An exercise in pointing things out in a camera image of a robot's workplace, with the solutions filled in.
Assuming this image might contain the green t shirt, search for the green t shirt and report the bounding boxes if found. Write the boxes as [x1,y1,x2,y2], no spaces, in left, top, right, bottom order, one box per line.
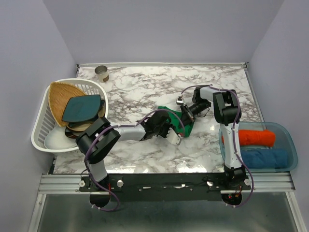
[157,105,195,138]

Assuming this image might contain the clear blue plastic bin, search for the clear blue plastic bin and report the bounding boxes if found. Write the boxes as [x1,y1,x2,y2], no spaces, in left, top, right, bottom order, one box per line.
[219,122,298,173]

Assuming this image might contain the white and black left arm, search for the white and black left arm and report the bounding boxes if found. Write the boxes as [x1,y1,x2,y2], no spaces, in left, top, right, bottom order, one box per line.
[75,109,181,191]

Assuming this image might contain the rolled blue t shirt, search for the rolled blue t shirt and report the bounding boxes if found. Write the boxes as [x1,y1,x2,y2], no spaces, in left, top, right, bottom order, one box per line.
[241,148,288,169]

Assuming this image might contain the woven wicker tray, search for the woven wicker tray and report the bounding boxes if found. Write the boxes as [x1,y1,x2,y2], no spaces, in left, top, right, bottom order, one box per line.
[48,82,86,127]

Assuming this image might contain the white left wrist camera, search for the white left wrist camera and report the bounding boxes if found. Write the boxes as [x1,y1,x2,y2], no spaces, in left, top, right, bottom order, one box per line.
[166,129,182,145]

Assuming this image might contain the white plastic laundry basket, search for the white plastic laundry basket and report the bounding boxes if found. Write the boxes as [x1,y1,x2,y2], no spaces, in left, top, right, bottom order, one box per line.
[31,78,109,156]

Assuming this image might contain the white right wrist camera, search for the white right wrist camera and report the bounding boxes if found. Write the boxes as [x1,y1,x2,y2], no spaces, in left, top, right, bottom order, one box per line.
[176,96,186,106]

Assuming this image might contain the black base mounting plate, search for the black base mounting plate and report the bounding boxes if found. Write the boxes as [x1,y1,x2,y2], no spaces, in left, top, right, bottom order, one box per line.
[79,169,252,203]

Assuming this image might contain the dark stacked bowls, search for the dark stacked bowls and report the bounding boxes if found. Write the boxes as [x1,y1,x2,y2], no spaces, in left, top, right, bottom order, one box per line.
[64,106,106,139]

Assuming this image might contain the rolled orange t shirt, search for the rolled orange t shirt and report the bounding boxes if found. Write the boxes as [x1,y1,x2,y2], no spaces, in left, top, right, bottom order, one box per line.
[221,129,276,147]

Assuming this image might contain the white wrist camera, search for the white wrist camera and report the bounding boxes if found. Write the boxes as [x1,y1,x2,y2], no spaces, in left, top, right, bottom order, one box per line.
[166,129,182,145]
[176,96,186,106]

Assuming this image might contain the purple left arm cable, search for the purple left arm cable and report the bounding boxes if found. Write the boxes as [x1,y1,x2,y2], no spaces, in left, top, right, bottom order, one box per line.
[83,109,185,212]

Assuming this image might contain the white table edge trim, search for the white table edge trim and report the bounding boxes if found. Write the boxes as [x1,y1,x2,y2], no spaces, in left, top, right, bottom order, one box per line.
[77,62,247,68]

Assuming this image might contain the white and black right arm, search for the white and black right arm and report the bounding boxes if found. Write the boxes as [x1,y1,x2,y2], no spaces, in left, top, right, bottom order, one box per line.
[176,85,246,189]

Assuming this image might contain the aluminium rail frame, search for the aluminium rail frame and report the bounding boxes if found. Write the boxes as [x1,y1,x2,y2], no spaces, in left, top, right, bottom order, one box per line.
[28,172,307,232]

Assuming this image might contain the metal cup with cork base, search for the metal cup with cork base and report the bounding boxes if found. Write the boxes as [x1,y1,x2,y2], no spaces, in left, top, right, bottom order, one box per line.
[95,65,109,82]

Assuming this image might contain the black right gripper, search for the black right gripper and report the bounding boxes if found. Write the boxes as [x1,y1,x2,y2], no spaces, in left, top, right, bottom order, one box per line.
[178,100,210,131]

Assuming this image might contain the white bowl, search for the white bowl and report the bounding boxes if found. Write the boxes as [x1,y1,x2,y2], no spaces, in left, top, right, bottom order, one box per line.
[44,126,76,150]

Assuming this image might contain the dark teal plate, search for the dark teal plate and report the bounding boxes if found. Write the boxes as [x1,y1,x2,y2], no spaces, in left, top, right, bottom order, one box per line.
[62,95,105,123]

